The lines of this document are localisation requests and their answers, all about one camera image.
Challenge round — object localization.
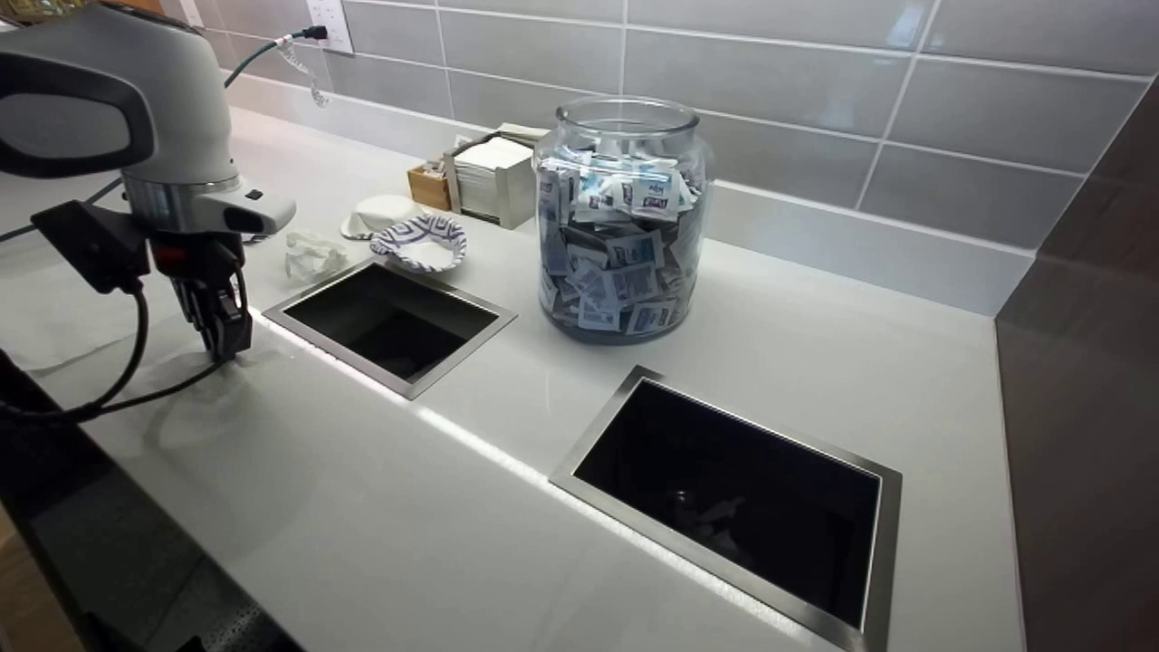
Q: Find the crumpled clear plastic wrapper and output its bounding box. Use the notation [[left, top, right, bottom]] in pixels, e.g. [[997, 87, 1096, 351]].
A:
[[284, 229, 353, 287]]

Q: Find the large steel-framed counter opening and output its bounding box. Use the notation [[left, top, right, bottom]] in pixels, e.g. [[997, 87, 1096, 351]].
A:
[[549, 362, 905, 652]]

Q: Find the dark counter base front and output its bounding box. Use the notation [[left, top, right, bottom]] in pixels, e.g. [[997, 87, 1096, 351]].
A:
[[0, 348, 304, 652]]

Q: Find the large white paper towel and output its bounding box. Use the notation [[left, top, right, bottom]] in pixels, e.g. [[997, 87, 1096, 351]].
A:
[[0, 256, 195, 378]]

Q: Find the white wall power outlet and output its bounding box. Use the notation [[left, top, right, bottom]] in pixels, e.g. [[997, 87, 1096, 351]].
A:
[[304, 0, 359, 57]]

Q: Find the white napkin box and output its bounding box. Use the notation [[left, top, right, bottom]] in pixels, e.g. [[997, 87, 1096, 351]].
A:
[[448, 126, 539, 231]]

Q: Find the small steel-framed counter opening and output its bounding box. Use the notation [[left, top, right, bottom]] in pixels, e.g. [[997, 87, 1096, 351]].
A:
[[261, 252, 523, 403]]

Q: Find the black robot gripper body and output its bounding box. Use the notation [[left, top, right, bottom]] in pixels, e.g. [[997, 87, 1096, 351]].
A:
[[149, 229, 255, 298]]

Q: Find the glass jar with packets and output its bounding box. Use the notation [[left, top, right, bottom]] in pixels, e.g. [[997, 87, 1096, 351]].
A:
[[533, 94, 719, 348]]

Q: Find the white round lid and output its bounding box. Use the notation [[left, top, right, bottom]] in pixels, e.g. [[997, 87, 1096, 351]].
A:
[[336, 191, 419, 243]]

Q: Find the small white paper towel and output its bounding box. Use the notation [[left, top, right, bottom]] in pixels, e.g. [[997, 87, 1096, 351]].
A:
[[101, 314, 293, 438]]

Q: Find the small brown wooden box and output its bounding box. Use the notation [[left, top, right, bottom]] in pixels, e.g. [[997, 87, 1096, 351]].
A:
[[405, 157, 456, 212]]

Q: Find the dark brown side cabinet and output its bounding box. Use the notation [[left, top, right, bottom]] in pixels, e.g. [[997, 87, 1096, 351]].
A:
[[994, 77, 1159, 652]]

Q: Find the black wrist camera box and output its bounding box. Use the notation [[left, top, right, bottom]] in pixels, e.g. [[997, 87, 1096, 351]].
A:
[[31, 198, 151, 298]]

